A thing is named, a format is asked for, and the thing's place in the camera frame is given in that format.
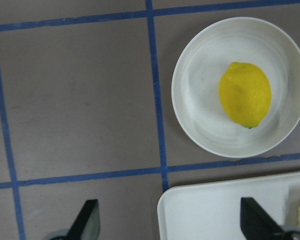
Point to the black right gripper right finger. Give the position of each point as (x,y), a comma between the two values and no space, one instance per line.
(255,222)

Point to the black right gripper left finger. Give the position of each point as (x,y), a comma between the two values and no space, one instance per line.
(87,224)

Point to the yellow lemon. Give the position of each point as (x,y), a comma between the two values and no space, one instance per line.
(245,94)

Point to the white rectangular tray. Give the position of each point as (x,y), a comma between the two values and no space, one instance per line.
(211,211)

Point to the white round plate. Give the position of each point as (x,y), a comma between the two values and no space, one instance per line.
(196,76)

